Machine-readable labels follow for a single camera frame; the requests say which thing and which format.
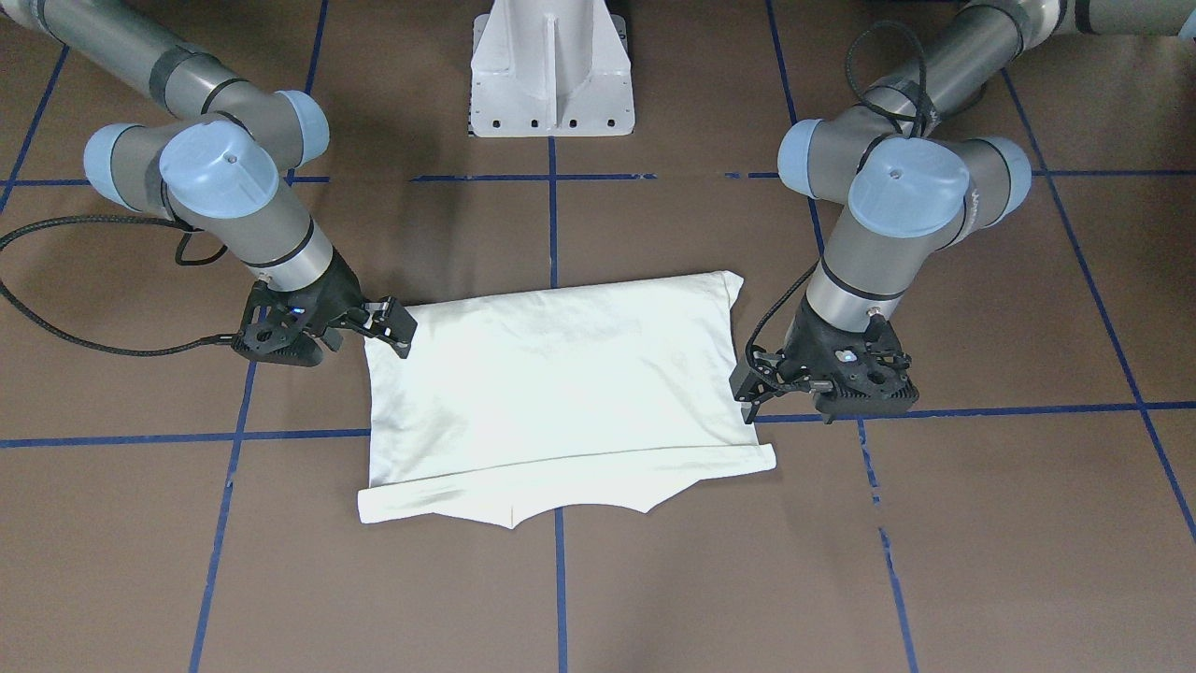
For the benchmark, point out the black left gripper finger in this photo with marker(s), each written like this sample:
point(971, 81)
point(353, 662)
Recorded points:
point(752, 402)
point(756, 382)

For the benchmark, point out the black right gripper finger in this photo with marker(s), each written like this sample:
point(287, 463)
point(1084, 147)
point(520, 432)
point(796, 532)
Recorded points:
point(390, 308)
point(397, 333)

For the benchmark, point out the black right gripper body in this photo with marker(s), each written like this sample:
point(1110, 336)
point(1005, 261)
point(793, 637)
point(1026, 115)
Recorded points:
point(339, 292)

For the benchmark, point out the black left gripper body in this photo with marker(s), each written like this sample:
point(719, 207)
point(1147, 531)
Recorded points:
point(800, 348)

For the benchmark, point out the cream long-sleeve cat shirt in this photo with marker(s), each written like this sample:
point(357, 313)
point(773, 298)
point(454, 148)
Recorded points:
point(603, 395)

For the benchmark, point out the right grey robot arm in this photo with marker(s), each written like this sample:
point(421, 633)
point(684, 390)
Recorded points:
point(220, 169)

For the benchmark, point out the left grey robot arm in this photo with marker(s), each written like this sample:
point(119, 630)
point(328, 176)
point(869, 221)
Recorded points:
point(905, 196)

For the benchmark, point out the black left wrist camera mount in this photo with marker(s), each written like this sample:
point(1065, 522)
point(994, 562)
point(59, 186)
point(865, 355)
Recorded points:
point(894, 393)

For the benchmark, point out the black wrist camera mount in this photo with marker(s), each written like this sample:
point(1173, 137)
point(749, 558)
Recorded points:
point(894, 393)
point(271, 333)

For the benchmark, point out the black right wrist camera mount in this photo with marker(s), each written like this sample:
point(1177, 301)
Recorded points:
point(271, 333)

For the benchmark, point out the white camera post base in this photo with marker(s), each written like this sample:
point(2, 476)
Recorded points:
point(550, 68)

